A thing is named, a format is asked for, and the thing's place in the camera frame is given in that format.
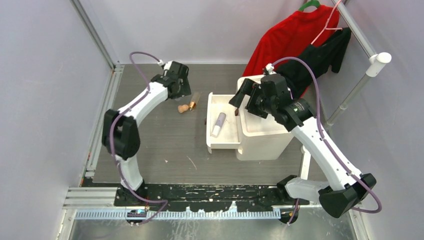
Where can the white purple tube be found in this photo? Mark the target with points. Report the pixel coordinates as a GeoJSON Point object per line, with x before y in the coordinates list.
{"type": "Point", "coordinates": [218, 124]}

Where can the green hanger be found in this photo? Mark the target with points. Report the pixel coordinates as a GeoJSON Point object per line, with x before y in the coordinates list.
{"type": "Point", "coordinates": [309, 3]}

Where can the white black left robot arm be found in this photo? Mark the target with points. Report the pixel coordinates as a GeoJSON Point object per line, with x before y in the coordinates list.
{"type": "Point", "coordinates": [120, 134]}

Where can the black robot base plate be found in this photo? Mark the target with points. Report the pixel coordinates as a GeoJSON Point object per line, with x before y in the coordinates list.
{"type": "Point", "coordinates": [206, 197]}

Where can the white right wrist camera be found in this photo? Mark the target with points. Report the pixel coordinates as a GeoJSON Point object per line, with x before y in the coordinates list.
{"type": "Point", "coordinates": [269, 70]}

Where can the white drawer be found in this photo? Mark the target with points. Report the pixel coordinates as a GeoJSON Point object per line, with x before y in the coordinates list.
{"type": "Point", "coordinates": [223, 126]}

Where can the aluminium frame rail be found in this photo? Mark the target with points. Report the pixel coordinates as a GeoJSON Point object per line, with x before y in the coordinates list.
{"type": "Point", "coordinates": [93, 66]}

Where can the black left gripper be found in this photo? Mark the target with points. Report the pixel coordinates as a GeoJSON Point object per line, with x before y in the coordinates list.
{"type": "Point", "coordinates": [184, 89]}

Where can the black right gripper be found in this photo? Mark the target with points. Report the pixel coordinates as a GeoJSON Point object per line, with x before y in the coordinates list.
{"type": "Point", "coordinates": [248, 88]}

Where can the white drawer cabinet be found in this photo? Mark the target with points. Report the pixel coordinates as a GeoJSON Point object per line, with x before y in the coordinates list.
{"type": "Point", "coordinates": [261, 139]}

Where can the black shirt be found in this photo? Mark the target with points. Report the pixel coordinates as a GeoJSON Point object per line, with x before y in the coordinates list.
{"type": "Point", "coordinates": [320, 59]}

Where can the red shirt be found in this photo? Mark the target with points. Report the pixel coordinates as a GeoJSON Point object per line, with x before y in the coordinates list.
{"type": "Point", "coordinates": [289, 38]}

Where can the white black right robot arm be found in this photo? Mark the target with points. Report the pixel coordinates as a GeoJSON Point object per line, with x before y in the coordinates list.
{"type": "Point", "coordinates": [346, 185]}

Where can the pink hanger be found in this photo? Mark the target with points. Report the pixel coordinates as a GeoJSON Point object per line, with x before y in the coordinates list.
{"type": "Point", "coordinates": [327, 26]}

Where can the metal clothes rack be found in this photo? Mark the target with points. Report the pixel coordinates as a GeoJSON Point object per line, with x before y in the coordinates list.
{"type": "Point", "coordinates": [338, 91]}

